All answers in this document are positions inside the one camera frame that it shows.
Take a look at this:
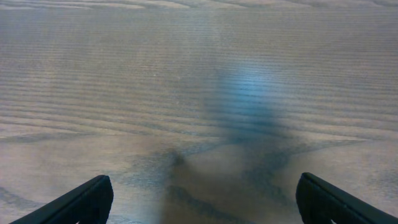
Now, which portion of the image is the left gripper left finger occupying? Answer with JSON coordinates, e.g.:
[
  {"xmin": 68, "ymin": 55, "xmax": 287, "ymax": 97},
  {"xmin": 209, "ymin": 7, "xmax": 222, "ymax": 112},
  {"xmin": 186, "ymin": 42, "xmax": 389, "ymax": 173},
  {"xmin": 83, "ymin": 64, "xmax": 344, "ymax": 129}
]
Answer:
[{"xmin": 11, "ymin": 175, "xmax": 114, "ymax": 224}]

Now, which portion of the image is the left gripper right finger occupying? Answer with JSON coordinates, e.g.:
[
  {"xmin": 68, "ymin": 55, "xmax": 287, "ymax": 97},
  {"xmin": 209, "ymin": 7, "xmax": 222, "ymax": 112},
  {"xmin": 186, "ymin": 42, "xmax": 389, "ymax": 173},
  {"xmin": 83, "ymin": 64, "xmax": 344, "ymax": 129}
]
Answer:
[{"xmin": 295, "ymin": 172, "xmax": 397, "ymax": 224}]

